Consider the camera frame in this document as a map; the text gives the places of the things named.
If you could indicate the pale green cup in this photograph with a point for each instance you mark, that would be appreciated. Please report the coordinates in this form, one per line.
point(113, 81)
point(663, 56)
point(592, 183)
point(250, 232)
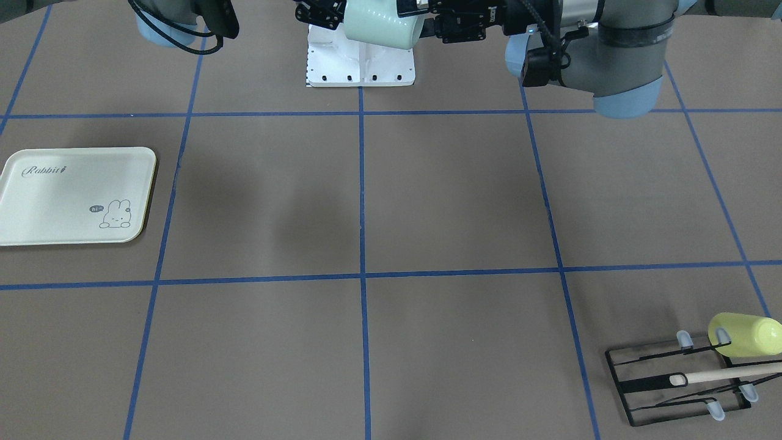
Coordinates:
point(378, 23)

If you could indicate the black wire cup rack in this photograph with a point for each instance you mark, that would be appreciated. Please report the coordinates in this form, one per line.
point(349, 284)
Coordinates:
point(686, 377)

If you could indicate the yellow cup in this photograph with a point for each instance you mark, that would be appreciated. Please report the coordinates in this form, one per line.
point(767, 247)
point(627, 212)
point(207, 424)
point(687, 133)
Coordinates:
point(737, 335)

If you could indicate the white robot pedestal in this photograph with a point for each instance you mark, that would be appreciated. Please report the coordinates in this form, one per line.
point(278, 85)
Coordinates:
point(335, 61)

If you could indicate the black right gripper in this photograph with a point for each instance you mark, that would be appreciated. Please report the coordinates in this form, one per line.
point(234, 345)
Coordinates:
point(319, 14)

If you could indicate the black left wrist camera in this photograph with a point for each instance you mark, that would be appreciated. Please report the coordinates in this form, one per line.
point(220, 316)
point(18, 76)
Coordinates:
point(545, 65)

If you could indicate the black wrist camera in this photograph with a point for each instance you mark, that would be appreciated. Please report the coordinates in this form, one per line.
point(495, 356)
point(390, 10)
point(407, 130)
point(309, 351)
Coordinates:
point(195, 27)
point(545, 65)

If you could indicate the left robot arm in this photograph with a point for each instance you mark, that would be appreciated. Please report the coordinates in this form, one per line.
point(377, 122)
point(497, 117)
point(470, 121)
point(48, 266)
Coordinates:
point(614, 50)

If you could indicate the cream rabbit tray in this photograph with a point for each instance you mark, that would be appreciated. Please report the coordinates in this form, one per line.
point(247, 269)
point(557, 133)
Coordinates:
point(55, 196)

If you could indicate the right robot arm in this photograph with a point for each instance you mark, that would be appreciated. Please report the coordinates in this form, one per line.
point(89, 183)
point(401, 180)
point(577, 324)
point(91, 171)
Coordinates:
point(177, 23)

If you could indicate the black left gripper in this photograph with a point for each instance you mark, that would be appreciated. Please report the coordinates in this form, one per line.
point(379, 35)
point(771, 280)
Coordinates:
point(518, 13)

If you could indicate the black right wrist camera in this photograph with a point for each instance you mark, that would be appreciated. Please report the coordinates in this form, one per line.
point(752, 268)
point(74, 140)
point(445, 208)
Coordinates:
point(195, 27)

